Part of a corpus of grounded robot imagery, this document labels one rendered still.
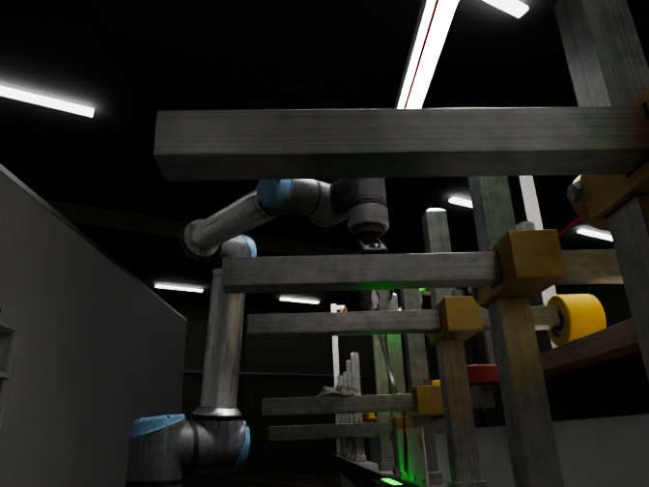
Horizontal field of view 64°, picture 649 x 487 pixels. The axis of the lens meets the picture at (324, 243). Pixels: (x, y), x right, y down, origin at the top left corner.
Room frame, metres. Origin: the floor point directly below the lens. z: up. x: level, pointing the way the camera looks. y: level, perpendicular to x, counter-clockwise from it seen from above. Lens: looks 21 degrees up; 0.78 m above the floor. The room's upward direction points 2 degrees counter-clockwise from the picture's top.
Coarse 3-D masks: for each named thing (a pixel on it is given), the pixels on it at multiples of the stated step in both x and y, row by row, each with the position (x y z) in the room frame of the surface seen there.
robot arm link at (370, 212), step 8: (352, 208) 1.03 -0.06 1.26; (360, 208) 1.01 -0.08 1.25; (368, 208) 1.01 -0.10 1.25; (376, 208) 1.01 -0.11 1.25; (384, 208) 1.03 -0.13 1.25; (352, 216) 1.03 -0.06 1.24; (360, 216) 1.01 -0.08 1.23; (368, 216) 1.01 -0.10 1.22; (376, 216) 1.01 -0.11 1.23; (384, 216) 1.03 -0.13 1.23; (352, 224) 1.03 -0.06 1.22; (360, 224) 1.03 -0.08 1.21; (368, 224) 1.02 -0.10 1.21; (376, 224) 1.03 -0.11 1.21; (384, 224) 1.03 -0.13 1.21; (352, 232) 1.07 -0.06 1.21
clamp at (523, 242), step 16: (512, 240) 0.47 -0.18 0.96; (528, 240) 0.47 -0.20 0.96; (544, 240) 0.48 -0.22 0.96; (512, 256) 0.48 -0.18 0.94; (528, 256) 0.47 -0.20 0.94; (544, 256) 0.48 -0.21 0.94; (560, 256) 0.48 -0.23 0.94; (512, 272) 0.48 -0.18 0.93; (528, 272) 0.47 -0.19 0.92; (544, 272) 0.48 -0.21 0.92; (560, 272) 0.48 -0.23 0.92; (480, 288) 0.57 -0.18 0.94; (496, 288) 0.53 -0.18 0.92; (512, 288) 0.51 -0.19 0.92; (528, 288) 0.51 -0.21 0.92; (544, 288) 0.52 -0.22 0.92; (480, 304) 0.58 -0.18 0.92
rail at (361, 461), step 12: (336, 456) 3.33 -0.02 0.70; (348, 456) 2.79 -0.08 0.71; (360, 456) 2.29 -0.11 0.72; (336, 468) 3.37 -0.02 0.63; (348, 468) 2.47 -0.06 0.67; (360, 468) 1.92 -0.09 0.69; (372, 468) 1.74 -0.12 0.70; (396, 468) 1.29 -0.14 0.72; (360, 480) 1.94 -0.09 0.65; (396, 480) 1.20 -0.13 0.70; (432, 480) 1.04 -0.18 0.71
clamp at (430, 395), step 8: (408, 392) 1.05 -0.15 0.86; (416, 392) 0.97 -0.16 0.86; (424, 392) 0.97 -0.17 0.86; (432, 392) 0.97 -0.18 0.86; (440, 392) 0.98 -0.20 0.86; (416, 400) 0.98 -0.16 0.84; (424, 400) 0.97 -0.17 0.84; (432, 400) 0.97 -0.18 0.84; (440, 400) 0.98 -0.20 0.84; (416, 408) 0.99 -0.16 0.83; (424, 408) 0.97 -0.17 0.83; (432, 408) 0.97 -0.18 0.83; (440, 408) 0.98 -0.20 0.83; (408, 416) 1.08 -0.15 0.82
